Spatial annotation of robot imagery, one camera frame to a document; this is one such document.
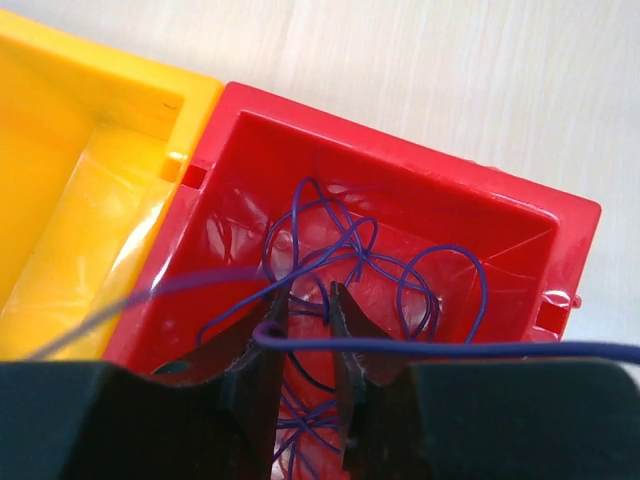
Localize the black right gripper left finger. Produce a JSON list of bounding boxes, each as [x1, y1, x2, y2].
[[1, 289, 288, 479]]

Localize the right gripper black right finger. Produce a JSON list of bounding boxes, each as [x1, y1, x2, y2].
[[329, 283, 639, 479]]

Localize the thick dark purple wire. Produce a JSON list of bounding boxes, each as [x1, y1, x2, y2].
[[27, 267, 640, 366]]

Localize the red plastic bin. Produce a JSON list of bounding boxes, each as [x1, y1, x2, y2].
[[102, 80, 602, 480]]

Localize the yellow plastic bin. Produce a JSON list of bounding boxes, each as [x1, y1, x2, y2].
[[1, 11, 223, 360]]

